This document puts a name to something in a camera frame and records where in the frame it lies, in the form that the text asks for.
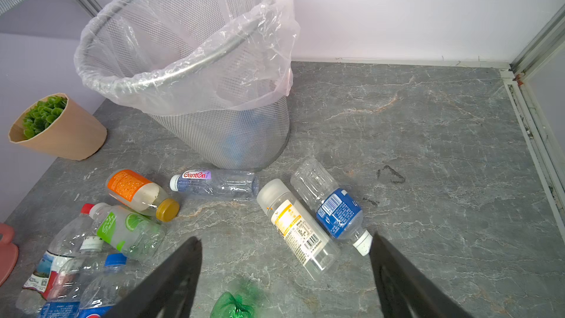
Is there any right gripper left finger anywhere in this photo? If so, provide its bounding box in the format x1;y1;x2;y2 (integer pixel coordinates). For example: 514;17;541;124
104;236;202;317

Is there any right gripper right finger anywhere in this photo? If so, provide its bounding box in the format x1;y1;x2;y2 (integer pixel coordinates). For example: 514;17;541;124
369;233;470;317

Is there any grey mesh waste bin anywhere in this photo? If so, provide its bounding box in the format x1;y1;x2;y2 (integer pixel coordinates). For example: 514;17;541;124
79;0;292;171

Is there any clear plastic bin liner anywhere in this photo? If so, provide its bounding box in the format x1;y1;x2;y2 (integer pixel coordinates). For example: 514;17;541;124
74;0;301;116

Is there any green soda bottle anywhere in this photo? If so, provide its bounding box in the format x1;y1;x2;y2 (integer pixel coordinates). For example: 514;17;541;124
210;291;257;318

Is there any Pepsi bottle blue cap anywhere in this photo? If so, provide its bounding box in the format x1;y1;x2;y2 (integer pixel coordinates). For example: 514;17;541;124
77;254;137;318

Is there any lime green label bottle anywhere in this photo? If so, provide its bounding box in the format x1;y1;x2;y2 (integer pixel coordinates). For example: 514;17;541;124
88;203;166;262

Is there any clear bottle blue label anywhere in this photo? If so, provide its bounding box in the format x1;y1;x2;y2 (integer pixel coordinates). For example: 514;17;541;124
291;158;373;256

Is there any blue label white cap bottle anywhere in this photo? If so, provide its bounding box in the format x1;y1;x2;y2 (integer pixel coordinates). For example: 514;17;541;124
38;236;104;318

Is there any orange label bottle yellow cap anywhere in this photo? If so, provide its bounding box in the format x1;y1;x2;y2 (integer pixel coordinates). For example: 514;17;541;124
105;169;180;222

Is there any Ganten clear water bottle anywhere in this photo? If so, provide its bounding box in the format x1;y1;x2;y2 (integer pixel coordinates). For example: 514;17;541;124
169;169;260;200

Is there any red cap clear bottle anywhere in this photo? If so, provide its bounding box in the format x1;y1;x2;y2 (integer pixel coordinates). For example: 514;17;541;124
16;203;94;314

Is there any frosted bottle yellow label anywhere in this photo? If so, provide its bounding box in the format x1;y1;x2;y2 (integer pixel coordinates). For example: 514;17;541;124
257;179;341;281

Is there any pink round toy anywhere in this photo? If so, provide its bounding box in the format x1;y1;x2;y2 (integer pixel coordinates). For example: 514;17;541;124
0;223;19;285

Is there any green plant in beige pot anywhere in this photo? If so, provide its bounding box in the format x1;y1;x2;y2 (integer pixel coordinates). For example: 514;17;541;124
8;94;107;160

